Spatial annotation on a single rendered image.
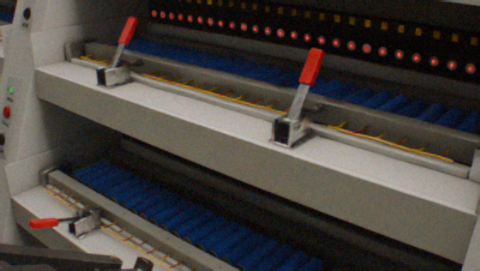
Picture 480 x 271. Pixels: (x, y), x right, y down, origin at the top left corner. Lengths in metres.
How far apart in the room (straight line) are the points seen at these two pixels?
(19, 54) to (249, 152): 0.45
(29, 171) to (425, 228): 0.58
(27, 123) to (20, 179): 0.09
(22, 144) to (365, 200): 0.53
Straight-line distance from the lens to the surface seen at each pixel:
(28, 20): 0.79
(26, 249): 0.27
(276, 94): 0.52
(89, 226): 0.66
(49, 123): 0.78
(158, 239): 0.60
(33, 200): 0.77
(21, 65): 0.78
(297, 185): 0.44
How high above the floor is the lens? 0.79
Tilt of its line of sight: 4 degrees down
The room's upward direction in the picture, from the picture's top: 14 degrees clockwise
